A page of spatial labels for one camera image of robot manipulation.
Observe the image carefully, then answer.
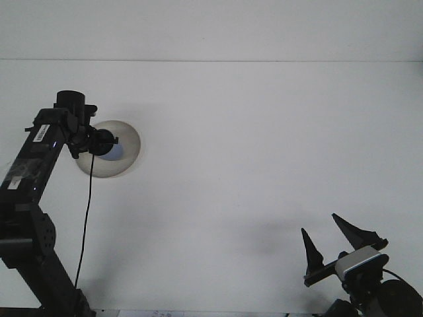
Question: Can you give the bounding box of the pale blue cup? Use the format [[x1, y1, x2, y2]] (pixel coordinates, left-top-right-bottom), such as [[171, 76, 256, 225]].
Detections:
[[98, 144, 126, 162]]

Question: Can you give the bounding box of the pale round plate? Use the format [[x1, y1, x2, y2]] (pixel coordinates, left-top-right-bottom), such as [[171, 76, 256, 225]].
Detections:
[[75, 120, 141, 180]]

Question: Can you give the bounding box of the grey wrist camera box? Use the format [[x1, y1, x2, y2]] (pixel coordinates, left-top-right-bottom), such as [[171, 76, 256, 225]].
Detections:
[[333, 247, 390, 279]]

